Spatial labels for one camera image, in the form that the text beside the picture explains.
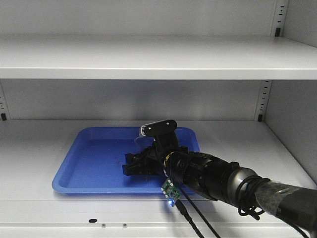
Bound white cabinet shelf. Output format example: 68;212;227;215
0;35;317;80
0;120;316;238

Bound upper white cabinet shelf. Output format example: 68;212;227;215
0;35;317;80

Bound clear glass beaker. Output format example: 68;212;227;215
134;136;154;148

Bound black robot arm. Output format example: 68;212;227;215
123;132;317;234

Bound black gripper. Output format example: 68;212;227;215
122;131;188;177

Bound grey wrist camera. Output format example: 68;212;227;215
139;119;177;137

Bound black cables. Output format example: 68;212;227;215
168;158;310;238

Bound green circuit board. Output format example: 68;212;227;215
161;179;181;207

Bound blue plastic tray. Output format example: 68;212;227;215
52;126;201;195

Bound lower white cabinet shelf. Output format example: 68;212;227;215
0;120;316;238

